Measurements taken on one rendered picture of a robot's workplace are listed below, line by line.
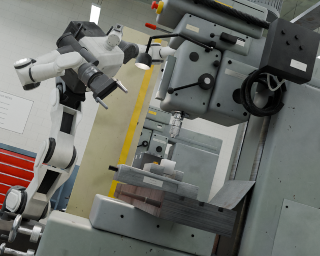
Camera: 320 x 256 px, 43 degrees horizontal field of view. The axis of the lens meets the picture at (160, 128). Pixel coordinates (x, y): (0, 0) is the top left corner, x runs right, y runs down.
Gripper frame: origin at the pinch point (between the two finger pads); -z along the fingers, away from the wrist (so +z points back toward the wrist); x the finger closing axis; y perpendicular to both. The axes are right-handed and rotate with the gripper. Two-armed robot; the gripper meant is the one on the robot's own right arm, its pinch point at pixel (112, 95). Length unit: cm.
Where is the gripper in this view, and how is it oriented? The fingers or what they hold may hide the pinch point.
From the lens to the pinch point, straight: 169.1
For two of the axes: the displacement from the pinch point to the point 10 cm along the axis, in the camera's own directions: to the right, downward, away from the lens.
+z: -6.8, -6.2, 3.9
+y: 0.8, 4.7, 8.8
